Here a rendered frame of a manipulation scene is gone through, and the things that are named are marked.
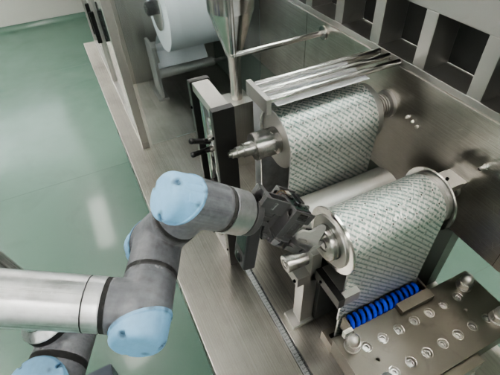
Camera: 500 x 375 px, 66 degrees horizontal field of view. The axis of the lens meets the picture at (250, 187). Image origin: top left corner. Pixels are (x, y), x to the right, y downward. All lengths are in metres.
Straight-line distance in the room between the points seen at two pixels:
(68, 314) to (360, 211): 0.53
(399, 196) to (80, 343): 0.72
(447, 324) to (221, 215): 0.64
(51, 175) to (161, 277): 2.73
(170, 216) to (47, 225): 2.36
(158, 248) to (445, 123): 0.66
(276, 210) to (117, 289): 0.27
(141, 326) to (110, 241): 2.07
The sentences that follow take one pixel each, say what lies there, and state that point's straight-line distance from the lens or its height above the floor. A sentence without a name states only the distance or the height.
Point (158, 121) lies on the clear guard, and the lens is 1.62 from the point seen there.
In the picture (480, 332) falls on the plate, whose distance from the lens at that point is 1.04.
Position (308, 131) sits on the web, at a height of 1.38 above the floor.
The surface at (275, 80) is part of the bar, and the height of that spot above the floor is 1.45.
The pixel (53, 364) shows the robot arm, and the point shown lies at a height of 1.13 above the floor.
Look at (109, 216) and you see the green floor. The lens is 2.73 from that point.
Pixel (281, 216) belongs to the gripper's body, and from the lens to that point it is 0.66.
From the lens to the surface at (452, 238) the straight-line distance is 1.07.
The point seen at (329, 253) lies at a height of 1.25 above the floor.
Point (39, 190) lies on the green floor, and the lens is 3.14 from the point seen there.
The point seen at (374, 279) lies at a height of 1.14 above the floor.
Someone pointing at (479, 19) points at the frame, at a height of 1.59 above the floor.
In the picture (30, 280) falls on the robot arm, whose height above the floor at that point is 1.46.
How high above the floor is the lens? 1.87
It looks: 44 degrees down
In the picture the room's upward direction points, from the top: 3 degrees counter-clockwise
